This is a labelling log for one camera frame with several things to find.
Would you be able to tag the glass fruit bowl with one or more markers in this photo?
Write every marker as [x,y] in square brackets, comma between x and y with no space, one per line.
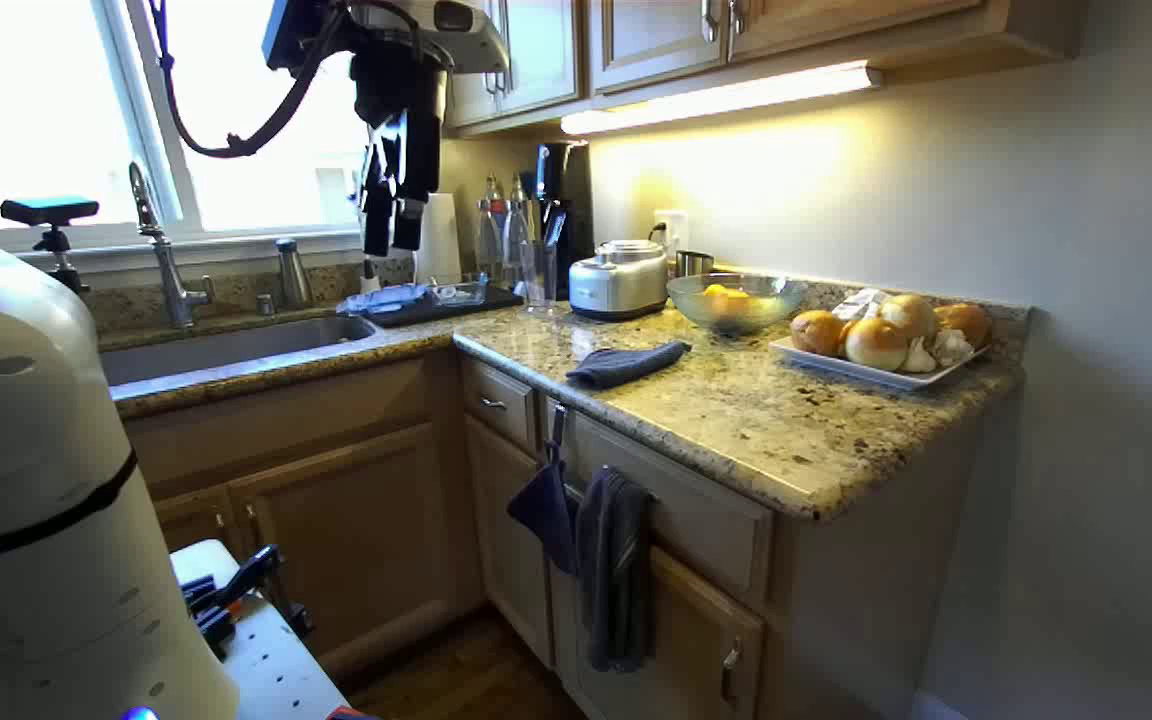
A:
[734,307]

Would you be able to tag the wooden upper cabinets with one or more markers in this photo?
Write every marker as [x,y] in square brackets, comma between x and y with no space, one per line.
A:
[605,54]

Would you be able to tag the wooden top drawer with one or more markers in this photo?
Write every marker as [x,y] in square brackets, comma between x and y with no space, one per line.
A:
[501,405]

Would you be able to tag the grey hanging towel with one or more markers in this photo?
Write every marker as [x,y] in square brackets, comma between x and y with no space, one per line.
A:
[615,573]

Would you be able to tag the chrome sink faucet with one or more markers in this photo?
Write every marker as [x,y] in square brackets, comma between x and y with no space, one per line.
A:
[177,299]

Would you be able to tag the black soda maker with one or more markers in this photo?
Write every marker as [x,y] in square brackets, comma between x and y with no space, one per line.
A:
[561,185]

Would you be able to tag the stainless steel sink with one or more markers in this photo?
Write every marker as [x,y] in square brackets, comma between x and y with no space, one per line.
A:
[213,349]

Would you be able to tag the white plate of bread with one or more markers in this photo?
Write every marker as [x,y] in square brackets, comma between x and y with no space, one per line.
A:
[890,338]

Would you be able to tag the silver rice cooker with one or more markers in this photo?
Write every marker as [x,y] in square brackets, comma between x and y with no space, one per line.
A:
[621,278]

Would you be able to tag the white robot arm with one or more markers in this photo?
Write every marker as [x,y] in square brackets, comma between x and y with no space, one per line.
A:
[92,622]

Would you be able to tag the black camera tripod mount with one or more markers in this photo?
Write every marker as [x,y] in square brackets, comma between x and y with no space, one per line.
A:
[50,216]

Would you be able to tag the blue lid food container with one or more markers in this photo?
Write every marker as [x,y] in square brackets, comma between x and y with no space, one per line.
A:
[389,307]

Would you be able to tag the dark blue hanging potholder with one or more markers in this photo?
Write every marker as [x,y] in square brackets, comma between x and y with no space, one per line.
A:
[546,504]

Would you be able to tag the white perforated robot table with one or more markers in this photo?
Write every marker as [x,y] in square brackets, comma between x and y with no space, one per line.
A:
[259,651]

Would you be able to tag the wooden lower cabinet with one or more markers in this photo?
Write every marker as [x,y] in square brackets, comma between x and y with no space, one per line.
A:
[372,552]

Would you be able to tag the under-cabinet light bar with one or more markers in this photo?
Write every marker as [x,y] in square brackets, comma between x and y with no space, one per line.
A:
[722,100]

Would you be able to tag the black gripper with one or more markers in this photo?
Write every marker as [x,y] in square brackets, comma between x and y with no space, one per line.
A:
[398,97]

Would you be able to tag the paper towel roll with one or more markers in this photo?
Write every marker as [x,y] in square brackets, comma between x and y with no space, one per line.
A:
[438,257]

